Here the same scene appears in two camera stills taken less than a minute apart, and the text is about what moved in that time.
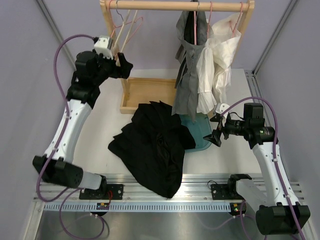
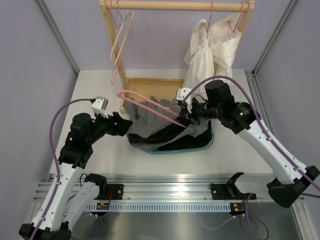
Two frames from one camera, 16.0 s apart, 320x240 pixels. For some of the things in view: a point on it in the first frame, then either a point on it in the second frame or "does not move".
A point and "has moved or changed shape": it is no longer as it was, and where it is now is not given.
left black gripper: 118,72 to 121,127
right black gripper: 215,137 to 185,113
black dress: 152,146 has moved or changed shape
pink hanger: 233,30 does not move
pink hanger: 195,28 to 120,92
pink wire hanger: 127,22 to 115,44
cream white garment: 223,37 does not move
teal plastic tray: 199,129 to 180,151
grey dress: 192,28 to 153,114
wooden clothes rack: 138,92 does not move
